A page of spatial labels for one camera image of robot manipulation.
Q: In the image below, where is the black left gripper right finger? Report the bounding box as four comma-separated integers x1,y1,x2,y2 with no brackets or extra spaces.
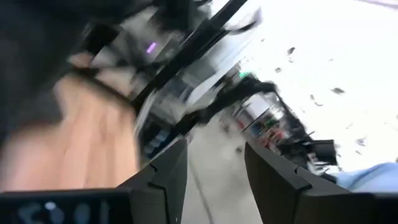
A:
244,141,352,224

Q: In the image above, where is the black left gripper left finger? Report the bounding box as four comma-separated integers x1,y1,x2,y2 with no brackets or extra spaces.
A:
117,138,188,224

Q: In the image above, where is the light blue hat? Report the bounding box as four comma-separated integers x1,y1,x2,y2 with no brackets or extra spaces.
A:
335,162,398,194

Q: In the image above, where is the shelf with colourful items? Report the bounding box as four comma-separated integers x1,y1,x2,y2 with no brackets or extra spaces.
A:
233,93,299,150

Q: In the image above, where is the black metal frame bar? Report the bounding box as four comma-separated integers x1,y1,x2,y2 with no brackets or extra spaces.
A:
132,0,249,108

